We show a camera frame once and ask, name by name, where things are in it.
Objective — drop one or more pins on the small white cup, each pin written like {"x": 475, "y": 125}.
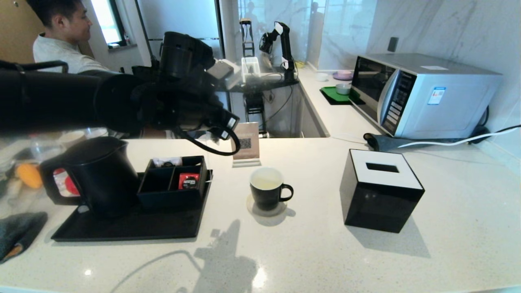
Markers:
{"x": 321, "y": 77}

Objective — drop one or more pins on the purple plate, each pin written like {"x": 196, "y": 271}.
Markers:
{"x": 342, "y": 75}

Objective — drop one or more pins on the black serving tray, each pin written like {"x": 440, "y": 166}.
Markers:
{"x": 134, "y": 226}

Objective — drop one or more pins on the black tissue box white lid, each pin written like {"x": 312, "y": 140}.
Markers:
{"x": 380, "y": 203}

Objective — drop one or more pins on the white plastic rack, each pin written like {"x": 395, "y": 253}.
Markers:
{"x": 250, "y": 67}

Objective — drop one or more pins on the white sachet packets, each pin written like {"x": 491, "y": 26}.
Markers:
{"x": 167, "y": 161}

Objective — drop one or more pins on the black white robot arm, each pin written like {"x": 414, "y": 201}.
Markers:
{"x": 285, "y": 44}

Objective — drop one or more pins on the person in grey t-shirt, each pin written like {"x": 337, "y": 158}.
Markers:
{"x": 61, "y": 49}

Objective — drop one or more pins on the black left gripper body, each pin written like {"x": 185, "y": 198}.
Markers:
{"x": 195, "y": 110}

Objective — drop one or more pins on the silver microwave oven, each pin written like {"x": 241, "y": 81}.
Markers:
{"x": 439, "y": 101}

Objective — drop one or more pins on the black electric kettle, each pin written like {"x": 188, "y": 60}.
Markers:
{"x": 106, "y": 179}

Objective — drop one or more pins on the green tray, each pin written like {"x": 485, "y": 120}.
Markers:
{"x": 331, "y": 94}

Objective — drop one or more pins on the red coffee sachet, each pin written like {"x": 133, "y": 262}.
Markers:
{"x": 189, "y": 181}

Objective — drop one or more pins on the black ladder-shaped frame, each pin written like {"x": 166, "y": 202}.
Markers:
{"x": 246, "y": 38}

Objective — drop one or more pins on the QR code acrylic sign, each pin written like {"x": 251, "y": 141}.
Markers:
{"x": 250, "y": 142}

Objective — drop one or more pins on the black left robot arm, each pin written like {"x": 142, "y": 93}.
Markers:
{"x": 49, "y": 101}

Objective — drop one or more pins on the black mug white inside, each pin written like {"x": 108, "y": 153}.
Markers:
{"x": 266, "y": 197}

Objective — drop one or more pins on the small pale bowl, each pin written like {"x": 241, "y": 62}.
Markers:
{"x": 343, "y": 88}

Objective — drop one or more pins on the window with black frame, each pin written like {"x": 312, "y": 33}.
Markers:
{"x": 106, "y": 20}

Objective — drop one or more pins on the orange oval object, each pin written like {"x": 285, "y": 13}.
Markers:
{"x": 29, "y": 175}

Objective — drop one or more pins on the clear water bottle red cap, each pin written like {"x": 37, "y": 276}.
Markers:
{"x": 44, "y": 148}

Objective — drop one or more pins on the silver refrigerator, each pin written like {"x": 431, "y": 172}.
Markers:
{"x": 179, "y": 16}

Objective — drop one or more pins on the grey wall outlet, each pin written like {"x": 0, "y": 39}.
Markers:
{"x": 392, "y": 44}

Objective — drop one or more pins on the black compartment organizer box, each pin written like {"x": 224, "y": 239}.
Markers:
{"x": 171, "y": 199}

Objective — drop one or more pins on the dark grey towel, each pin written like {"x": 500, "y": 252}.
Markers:
{"x": 20, "y": 232}

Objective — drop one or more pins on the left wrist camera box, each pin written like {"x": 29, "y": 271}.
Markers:
{"x": 226, "y": 73}

